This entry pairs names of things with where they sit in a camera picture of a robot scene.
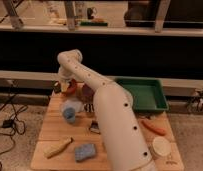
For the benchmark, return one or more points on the red bowl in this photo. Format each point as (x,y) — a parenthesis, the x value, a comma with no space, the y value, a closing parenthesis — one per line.
(70,87)

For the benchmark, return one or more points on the green plastic tray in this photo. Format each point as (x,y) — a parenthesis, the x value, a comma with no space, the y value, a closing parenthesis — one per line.
(148,96)

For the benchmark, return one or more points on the orange sausage toy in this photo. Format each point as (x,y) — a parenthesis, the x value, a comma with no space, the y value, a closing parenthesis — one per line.
(153,128)

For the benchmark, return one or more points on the clear bottle blue cap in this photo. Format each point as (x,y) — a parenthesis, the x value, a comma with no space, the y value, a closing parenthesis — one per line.
(69,108)

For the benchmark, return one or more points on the black metal clip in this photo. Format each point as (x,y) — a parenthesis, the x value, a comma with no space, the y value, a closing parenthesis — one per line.
(94,127)

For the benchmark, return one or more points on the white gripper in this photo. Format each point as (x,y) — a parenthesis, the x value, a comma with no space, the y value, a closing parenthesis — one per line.
(64,75)

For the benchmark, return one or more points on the blue sponge cloth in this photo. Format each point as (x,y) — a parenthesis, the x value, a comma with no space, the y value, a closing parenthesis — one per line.
(85,151)

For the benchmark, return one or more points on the brown round object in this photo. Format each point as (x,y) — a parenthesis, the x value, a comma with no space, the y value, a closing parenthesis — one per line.
(87,93)

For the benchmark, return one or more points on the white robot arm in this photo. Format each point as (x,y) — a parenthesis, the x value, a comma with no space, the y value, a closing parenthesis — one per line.
(125,144)

